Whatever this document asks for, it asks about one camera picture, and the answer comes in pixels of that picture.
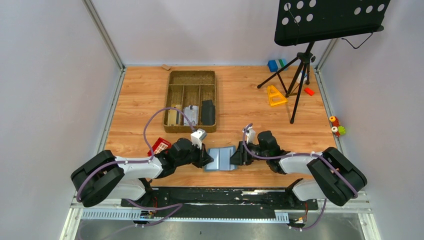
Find colourful toy stack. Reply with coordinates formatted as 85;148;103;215
328;115;347;137

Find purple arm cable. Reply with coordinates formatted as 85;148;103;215
76;107;197;203
242;123;359;200

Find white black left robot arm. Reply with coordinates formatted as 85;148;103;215
70;138;214;208

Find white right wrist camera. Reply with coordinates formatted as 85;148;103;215
244;126;256;144

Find red block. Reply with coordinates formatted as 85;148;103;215
304;87;315;96

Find blue green block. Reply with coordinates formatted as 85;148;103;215
267;58;288;73

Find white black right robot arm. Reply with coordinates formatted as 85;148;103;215
229;129;368;209

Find yellow triangular toy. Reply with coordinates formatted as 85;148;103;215
266;85;288;107

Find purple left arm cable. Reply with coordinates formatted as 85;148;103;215
76;107;197;203

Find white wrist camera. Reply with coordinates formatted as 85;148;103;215
190;128;207;149
244;126;256;144

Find white slotted cable duct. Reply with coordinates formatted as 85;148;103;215
81;209;290;223

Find white card in tray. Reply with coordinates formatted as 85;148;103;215
183;105;199;126

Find red flat toy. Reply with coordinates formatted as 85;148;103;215
147;137;172;157

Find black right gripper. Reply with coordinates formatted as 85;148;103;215
226;141;269;166

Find black music stand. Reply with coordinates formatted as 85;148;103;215
256;0;392;125

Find black wallet in tray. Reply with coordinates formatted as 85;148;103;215
200;99;216;126

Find tan cards in tray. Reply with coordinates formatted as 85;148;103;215
166;104;182;126

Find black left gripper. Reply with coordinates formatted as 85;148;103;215
176;141;214;169

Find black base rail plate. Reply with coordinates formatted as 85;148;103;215
135;187;318;219

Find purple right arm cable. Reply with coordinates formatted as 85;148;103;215
242;123;359;200

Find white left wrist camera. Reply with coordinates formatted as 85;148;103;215
190;128;207;149

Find woven compartment tray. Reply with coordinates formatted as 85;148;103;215
163;70;218;133

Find small cardboard scrap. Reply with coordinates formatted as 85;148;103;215
161;64;171;71

